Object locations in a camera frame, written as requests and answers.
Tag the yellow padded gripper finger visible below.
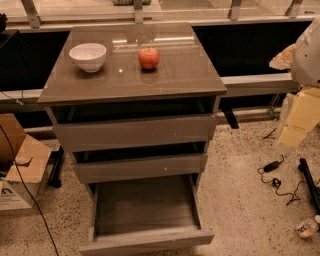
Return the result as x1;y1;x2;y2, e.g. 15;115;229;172
269;44;295;70
275;87;320;148

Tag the red apple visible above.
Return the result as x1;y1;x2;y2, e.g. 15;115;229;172
138;47;160;70

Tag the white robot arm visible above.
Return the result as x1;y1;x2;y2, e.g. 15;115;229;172
269;16;320;153

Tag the grey drawer cabinet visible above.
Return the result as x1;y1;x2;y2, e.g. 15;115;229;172
37;21;228;256

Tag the grey open bottom drawer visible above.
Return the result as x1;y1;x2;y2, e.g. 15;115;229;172
79;175;214;256

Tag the grey middle drawer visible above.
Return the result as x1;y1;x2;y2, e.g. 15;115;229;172
74;153;208;184

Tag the grey top drawer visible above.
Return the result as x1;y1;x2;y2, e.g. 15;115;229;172
53;115;216;152

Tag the black bar on floor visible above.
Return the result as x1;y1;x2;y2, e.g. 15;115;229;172
299;158;320;215

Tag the plastic bottle on floor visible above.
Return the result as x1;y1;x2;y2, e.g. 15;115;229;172
296;215;320;238

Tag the white ceramic bowl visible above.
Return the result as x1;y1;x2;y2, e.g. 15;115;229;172
69;43;107;73

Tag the black table leg foot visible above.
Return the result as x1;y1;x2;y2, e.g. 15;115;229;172
47;147;64;188

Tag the brown cardboard box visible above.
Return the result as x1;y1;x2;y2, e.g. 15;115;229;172
0;114;51;211

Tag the black power adapter with cable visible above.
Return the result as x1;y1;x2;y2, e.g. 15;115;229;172
257;156;300;205

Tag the black cable on left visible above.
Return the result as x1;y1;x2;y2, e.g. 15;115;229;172
0;124;60;256

